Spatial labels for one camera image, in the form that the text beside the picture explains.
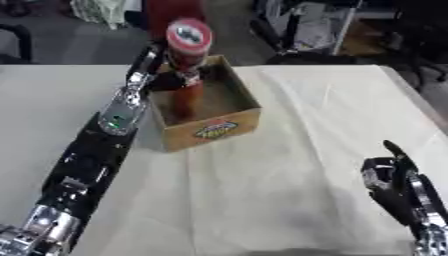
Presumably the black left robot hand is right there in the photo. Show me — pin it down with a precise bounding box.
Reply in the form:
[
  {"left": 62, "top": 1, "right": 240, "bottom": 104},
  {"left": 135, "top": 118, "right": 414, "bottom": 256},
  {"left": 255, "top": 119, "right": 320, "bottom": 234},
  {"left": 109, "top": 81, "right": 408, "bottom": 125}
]
[{"left": 124, "top": 41, "right": 205, "bottom": 92}]

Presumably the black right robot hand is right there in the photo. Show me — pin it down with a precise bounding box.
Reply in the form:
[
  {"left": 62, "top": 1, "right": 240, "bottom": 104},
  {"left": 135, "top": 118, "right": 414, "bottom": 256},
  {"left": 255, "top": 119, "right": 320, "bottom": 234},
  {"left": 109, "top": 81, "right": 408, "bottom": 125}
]
[{"left": 358, "top": 139, "right": 424, "bottom": 228}]

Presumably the red bottle with white cap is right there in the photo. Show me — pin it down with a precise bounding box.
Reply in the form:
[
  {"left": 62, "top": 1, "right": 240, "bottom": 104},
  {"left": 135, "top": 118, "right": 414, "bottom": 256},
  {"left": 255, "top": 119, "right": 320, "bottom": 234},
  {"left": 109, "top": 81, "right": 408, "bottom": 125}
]
[{"left": 164, "top": 17, "right": 216, "bottom": 122}]

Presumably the tan cardboard box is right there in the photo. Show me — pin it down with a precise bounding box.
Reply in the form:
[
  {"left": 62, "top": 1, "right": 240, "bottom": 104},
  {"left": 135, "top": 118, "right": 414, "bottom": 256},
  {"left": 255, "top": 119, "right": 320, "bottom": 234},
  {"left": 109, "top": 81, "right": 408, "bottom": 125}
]
[{"left": 147, "top": 54, "right": 265, "bottom": 153}]

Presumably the red chair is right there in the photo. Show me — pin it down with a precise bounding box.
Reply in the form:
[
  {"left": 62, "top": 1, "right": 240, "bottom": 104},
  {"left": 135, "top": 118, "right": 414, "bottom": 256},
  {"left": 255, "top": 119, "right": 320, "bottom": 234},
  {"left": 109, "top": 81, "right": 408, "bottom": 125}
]
[{"left": 141, "top": 0, "right": 207, "bottom": 38}]

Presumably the white patterned bag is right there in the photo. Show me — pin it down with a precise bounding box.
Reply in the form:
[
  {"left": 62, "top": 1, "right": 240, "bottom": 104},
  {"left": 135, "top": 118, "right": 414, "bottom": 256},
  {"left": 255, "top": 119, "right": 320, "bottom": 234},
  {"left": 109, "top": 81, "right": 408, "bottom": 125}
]
[{"left": 68, "top": 0, "right": 144, "bottom": 30}]

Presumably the black office chair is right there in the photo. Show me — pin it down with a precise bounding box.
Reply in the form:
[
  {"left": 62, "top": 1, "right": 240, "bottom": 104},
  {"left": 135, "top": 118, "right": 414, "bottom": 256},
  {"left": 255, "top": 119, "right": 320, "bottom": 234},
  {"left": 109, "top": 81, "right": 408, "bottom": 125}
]
[{"left": 376, "top": 0, "right": 448, "bottom": 83}]

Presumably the black frame with white panel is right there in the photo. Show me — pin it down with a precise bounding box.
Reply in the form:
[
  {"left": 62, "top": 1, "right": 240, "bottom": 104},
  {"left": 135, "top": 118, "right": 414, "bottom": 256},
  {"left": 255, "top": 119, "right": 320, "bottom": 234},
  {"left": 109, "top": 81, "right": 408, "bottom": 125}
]
[{"left": 248, "top": 0, "right": 364, "bottom": 65}]

